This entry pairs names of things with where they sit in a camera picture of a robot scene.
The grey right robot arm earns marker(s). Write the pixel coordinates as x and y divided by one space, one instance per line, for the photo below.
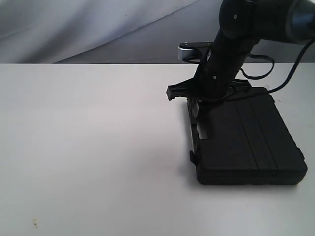
243 24

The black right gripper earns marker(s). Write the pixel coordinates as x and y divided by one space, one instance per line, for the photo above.
217 76

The black plastic carry case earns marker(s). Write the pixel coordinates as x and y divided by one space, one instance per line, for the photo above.
243 142

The white backdrop cloth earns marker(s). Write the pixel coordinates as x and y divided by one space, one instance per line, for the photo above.
103 31

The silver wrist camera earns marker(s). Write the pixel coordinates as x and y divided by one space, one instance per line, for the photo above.
192 52

